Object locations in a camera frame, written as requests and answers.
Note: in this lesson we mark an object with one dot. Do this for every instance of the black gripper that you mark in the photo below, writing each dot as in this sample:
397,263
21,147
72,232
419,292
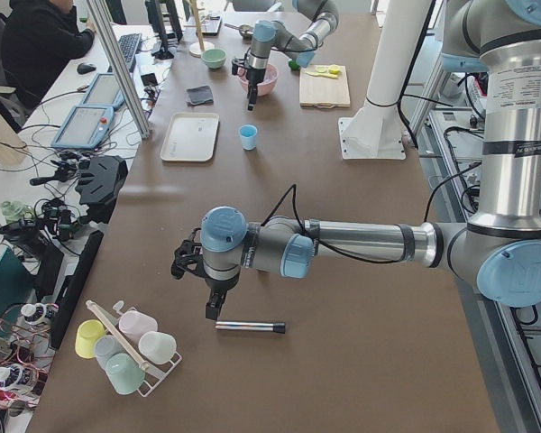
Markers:
218,285
253,77

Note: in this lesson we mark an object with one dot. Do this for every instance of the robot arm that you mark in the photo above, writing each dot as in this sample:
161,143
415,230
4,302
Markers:
269,35
497,250

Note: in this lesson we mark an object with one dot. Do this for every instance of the light blue plastic cup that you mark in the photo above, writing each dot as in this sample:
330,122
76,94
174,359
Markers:
248,136

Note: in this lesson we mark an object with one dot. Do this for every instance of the white plastic cup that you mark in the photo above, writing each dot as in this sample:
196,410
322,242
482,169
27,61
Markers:
158,347

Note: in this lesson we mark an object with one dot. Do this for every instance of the wooden cup stand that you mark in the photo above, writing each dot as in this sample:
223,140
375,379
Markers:
196,49

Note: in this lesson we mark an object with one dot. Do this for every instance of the pink plastic cup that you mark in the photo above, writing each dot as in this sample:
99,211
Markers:
134,324

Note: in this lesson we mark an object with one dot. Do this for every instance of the white cup rack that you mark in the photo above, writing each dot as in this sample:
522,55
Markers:
155,374

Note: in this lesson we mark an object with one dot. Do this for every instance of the mint plastic cup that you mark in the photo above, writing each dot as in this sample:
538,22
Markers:
124,373

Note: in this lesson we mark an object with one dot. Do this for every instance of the grey blue plastic cup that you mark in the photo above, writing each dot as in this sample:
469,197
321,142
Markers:
106,347

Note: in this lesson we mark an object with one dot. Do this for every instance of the yellow plastic cup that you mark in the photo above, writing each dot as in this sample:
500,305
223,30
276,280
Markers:
88,333

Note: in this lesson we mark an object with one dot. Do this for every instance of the pink plastic bowl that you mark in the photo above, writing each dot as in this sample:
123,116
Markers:
265,87

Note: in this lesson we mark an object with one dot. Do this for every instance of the green lime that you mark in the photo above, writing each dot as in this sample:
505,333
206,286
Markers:
293,65

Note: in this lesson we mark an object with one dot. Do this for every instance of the grey folded cloth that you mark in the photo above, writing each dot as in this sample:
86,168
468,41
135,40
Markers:
201,95

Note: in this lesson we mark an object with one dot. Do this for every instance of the mint green bowl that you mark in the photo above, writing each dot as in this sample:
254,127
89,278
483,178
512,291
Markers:
214,58

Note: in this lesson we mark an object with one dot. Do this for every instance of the wooden cutting board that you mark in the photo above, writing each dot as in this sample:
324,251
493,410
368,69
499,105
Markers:
324,92

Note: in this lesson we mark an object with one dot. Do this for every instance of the steel muddler black tip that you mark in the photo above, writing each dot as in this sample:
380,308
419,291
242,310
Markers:
273,327

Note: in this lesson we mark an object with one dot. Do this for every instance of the cream rabbit tray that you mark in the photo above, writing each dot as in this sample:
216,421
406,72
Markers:
190,137

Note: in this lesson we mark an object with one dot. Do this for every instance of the blue teach pendant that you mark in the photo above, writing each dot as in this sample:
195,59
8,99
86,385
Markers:
84,128
104,90

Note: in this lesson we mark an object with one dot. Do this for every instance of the seated person in black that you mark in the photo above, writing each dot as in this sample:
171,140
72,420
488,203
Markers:
39,39

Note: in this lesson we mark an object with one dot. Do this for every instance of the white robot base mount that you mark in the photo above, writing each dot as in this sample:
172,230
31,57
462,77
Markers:
375,131

